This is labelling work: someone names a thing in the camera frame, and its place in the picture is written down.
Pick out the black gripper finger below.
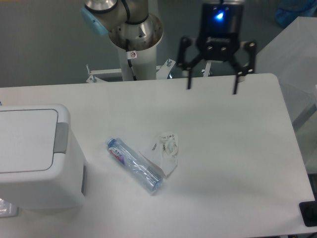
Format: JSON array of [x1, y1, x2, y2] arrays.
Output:
[[229, 41, 256, 95], [176, 36, 206, 90]]

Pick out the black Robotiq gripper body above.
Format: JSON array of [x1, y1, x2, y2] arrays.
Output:
[[196, 0, 244, 61]]

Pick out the white push-lid trash can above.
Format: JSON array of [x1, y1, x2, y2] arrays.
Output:
[[0, 104, 87, 210]]

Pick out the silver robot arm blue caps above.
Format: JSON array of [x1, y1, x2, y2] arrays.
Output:
[[81, 0, 256, 85]]

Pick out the blue bag in background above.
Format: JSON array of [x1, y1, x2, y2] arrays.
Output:
[[275, 0, 317, 28]]

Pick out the crumpled clear plastic wrapper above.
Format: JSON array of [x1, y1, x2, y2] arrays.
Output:
[[139, 131, 179, 178]]

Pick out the clear plastic water bottle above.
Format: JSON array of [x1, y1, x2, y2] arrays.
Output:
[[105, 137, 163, 194]]

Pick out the black device at table edge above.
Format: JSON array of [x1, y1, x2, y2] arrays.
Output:
[[299, 201, 317, 227]]

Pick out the clear plastic bag corner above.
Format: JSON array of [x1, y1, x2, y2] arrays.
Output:
[[0, 199, 19, 218]]

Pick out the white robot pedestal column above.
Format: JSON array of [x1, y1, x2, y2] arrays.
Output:
[[116, 46, 157, 81]]

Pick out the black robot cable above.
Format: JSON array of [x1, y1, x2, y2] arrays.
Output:
[[125, 39, 138, 81]]

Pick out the white base frame with bolts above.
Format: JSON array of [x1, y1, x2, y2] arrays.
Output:
[[86, 59, 212, 83]]

